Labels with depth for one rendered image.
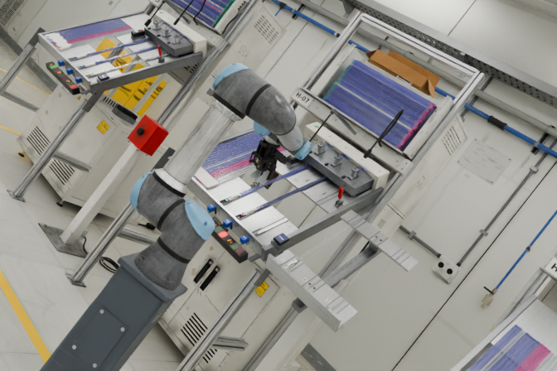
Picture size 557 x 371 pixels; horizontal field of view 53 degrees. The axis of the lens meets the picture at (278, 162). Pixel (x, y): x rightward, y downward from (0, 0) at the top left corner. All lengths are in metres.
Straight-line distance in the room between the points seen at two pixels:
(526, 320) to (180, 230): 1.32
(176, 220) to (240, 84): 0.43
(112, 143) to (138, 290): 1.86
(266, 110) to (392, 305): 2.62
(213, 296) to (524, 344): 1.30
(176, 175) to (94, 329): 0.49
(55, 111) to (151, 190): 2.21
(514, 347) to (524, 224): 1.87
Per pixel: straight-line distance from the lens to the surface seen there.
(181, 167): 1.65
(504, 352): 2.15
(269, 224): 2.30
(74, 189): 3.46
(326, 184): 2.56
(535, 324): 2.31
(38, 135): 3.84
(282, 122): 1.62
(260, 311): 2.51
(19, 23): 8.06
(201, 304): 2.67
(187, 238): 1.61
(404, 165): 2.59
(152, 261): 1.64
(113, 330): 1.69
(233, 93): 1.62
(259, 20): 3.65
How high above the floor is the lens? 1.06
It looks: 1 degrees down
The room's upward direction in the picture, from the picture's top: 38 degrees clockwise
